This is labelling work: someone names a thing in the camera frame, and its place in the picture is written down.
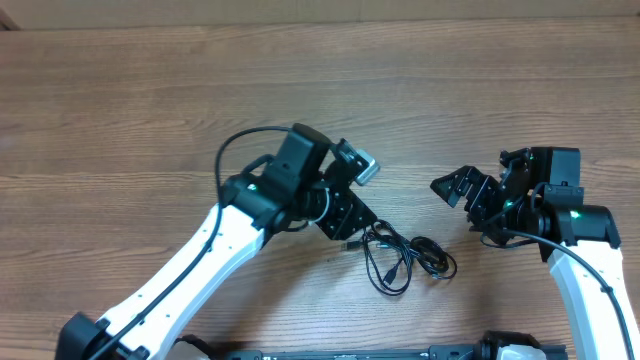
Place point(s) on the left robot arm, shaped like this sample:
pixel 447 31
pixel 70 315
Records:
pixel 306 183

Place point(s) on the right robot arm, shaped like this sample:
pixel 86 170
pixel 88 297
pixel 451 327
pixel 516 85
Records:
pixel 538 199

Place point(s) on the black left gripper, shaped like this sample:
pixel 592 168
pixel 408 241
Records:
pixel 342 222

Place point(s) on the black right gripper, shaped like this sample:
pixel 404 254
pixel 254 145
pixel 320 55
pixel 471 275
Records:
pixel 462 181

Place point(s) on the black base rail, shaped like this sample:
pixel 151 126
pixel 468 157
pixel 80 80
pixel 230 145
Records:
pixel 493 345

